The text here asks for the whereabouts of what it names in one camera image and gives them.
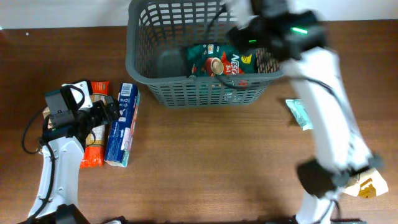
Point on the blue tissue box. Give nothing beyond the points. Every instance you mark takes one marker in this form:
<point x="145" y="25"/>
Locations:
<point x="121" y="132"/>

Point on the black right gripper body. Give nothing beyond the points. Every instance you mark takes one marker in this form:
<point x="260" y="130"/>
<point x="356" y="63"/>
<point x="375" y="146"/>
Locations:
<point x="250" y="37"/>

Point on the red brown pasta packet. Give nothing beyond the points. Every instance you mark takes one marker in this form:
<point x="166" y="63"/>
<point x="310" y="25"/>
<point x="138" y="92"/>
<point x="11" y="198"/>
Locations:
<point x="95" y="142"/>

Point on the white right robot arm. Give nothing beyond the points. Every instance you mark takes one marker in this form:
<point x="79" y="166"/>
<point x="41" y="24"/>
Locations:
<point x="341" y="151"/>

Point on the teal white wipes packet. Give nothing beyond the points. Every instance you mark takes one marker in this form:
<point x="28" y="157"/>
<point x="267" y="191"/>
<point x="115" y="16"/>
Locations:
<point x="300" y="114"/>

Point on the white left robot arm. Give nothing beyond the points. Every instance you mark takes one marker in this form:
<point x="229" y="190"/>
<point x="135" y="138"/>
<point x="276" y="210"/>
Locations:
<point x="63" y="147"/>

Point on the grey plastic lattice basket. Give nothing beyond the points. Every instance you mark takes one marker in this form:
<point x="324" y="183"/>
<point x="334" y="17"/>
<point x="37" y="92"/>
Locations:
<point x="158" y="32"/>

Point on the green Nescafe coffee bag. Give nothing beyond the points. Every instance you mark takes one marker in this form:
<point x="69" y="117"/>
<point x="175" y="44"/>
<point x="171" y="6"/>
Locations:
<point x="208" y="60"/>

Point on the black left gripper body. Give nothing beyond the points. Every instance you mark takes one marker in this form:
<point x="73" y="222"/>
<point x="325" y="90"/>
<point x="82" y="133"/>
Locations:
<point x="94" y="116"/>

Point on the beige yellow snack bag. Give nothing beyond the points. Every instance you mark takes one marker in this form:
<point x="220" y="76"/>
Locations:
<point x="367" y="185"/>

